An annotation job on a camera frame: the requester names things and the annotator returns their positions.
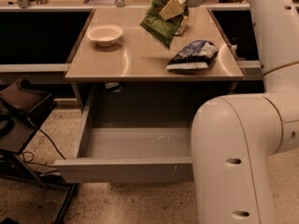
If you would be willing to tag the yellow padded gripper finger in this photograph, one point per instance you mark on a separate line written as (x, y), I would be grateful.
(172, 9)

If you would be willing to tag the green jalapeno chip bag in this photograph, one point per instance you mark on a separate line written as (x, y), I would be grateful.
(164, 31)

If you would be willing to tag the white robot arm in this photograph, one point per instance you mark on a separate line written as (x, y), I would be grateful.
(233, 135)

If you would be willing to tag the blue chip bag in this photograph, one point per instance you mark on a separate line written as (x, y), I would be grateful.
(196, 55)

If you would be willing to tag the steel counter cabinet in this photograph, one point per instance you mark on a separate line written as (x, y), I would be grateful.
(139, 57)

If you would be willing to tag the grey open drawer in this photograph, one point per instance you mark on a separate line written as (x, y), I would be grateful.
(128, 138)

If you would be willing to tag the white bowl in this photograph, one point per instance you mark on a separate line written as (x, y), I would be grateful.
(104, 35)

